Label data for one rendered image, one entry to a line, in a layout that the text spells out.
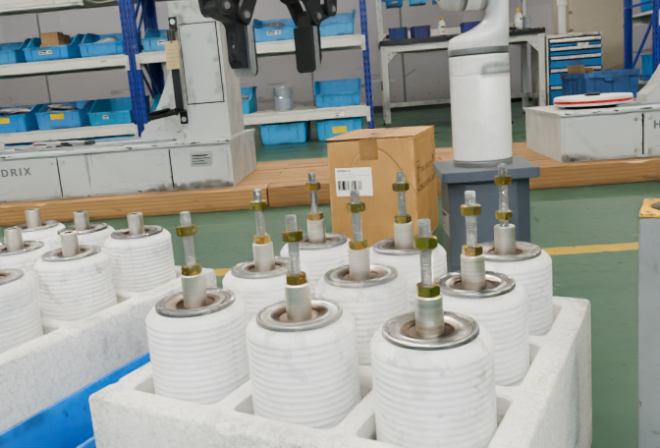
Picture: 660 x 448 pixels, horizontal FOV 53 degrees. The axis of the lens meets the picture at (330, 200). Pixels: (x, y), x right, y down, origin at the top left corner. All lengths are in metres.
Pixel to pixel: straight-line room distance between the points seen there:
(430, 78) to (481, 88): 7.88
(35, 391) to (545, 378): 0.55
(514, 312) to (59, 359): 0.53
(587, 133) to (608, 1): 4.47
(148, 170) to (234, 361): 2.08
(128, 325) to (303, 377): 0.41
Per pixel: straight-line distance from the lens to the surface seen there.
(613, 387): 1.03
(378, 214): 1.74
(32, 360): 0.84
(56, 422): 0.83
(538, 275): 0.72
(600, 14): 7.02
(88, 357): 0.89
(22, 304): 0.85
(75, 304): 0.91
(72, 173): 2.78
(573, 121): 2.63
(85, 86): 9.63
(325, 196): 2.48
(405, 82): 8.88
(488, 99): 1.03
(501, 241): 0.73
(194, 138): 2.67
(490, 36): 1.03
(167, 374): 0.64
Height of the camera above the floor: 0.45
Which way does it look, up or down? 10 degrees down
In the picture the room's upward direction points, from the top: 5 degrees counter-clockwise
